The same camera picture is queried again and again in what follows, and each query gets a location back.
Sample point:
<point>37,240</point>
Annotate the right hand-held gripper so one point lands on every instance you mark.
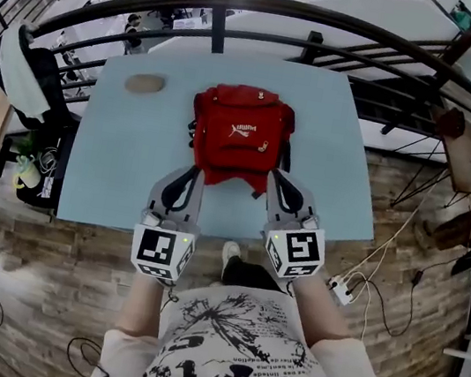
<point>297,249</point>

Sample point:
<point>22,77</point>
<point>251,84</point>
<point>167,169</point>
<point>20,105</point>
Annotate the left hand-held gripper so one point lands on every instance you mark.
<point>158,251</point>

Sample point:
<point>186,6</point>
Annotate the red backpack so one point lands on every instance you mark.
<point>240,134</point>

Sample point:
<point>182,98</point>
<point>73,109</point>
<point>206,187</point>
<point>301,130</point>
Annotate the person's right forearm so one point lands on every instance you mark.
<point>317,313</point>

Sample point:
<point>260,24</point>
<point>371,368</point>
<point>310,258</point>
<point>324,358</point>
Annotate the person's left forearm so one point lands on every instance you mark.
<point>144,306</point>

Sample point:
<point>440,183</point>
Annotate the light blue table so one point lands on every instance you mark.
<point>135,144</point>

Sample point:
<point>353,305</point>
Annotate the person's white shoe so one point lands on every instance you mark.
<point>231,254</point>

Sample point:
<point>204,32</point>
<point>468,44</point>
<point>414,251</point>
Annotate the person's black trouser leg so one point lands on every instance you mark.
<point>248,275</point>

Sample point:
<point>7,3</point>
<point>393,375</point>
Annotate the white power strip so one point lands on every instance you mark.
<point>340,289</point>

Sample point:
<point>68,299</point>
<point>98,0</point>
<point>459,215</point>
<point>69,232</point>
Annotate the beige oval pouch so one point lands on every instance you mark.
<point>145,84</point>

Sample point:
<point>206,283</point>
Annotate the black metal staircase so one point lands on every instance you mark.
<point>369,84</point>

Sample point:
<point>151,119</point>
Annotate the green potted plant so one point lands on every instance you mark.
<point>25,172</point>

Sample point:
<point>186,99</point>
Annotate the white printed t-shirt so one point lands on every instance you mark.
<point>242,363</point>

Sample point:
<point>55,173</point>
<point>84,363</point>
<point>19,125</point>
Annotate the black office chair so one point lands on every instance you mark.
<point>50,80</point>

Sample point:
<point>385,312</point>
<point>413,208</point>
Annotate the black metal railing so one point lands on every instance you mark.
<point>220,24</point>

